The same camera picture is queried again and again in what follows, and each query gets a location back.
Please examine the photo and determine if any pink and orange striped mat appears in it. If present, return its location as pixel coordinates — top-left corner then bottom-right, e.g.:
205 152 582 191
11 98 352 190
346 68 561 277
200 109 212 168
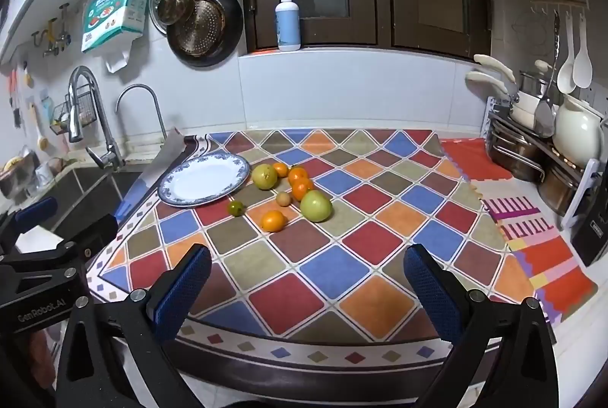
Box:
480 194 599 324

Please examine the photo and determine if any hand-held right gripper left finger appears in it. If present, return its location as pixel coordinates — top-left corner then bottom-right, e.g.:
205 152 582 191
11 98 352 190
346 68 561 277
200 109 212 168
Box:
56 243 213 408

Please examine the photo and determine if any white dish rack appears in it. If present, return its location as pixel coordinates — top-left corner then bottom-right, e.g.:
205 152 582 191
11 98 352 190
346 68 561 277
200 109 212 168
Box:
484 94 608 229

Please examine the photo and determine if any chrome pull-down faucet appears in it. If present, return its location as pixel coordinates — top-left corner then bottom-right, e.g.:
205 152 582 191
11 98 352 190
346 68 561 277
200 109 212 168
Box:
68 66 125 171

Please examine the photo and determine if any large green tomato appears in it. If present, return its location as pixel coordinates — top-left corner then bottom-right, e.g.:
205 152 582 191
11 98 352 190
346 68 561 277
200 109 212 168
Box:
299 190 333 222

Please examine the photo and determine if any metal ladle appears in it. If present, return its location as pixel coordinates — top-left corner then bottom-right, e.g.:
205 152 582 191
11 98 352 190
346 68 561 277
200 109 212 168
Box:
534 11 562 139

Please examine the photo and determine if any white and blue pump bottle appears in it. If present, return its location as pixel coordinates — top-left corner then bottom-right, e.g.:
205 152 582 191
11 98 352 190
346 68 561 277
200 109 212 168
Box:
274 0 302 52

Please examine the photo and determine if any blue-rimmed white plate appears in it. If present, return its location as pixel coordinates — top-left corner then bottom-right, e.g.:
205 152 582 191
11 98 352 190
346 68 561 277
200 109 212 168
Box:
158 152 251 209

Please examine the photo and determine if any teal paper towel pack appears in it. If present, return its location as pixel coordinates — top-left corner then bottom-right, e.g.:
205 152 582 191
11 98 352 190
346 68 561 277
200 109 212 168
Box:
81 0 151 53

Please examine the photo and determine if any steel kitchen sink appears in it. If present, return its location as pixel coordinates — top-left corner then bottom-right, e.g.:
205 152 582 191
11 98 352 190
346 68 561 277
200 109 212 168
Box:
0 165 138 238

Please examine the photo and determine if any small steel lidded pot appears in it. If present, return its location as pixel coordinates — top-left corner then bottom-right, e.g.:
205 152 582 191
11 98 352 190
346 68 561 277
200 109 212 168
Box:
518 70 552 97

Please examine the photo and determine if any copper colander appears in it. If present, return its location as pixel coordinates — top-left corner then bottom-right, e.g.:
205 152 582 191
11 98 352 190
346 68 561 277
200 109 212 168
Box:
173 0 228 57

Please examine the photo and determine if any white pan with cream handle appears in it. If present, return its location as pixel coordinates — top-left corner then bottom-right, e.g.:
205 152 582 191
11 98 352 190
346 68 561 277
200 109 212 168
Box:
465 70 547 128

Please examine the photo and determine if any colourful checkered mat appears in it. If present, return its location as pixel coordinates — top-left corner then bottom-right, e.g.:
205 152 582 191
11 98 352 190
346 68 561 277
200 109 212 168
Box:
85 129 556 390

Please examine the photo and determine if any black box appliance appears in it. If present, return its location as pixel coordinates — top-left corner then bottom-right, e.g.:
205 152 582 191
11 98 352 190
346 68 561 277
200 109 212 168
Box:
570 194 608 267

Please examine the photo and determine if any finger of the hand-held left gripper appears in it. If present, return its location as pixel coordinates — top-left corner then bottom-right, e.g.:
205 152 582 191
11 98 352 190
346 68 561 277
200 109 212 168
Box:
0 214 119 292
0 197 59 254

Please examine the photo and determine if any red-orange mat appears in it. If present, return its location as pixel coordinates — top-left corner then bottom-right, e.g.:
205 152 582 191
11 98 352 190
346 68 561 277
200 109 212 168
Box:
439 137 514 200

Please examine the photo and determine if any black frying pan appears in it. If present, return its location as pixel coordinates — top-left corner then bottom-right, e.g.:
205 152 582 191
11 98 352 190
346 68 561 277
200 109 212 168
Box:
166 0 244 67

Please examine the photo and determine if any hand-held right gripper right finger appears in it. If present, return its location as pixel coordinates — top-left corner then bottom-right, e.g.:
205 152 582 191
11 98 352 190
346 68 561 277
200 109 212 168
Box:
403 243 561 408

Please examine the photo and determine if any white ceramic pitcher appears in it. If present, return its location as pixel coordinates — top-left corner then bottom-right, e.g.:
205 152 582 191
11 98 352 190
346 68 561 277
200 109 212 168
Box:
553 97 604 166

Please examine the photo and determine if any black wire faucet basket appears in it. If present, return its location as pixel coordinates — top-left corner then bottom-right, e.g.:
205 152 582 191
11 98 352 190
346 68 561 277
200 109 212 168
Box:
50 101 96 135

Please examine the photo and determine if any white rice spoon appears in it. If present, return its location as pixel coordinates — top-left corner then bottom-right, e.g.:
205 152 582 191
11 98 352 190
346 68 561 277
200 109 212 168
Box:
572 11 593 89
557 13 577 94

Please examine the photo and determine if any large yellow-green tomato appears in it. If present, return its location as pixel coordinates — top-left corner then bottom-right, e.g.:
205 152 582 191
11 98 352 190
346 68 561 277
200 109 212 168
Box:
251 163 279 191

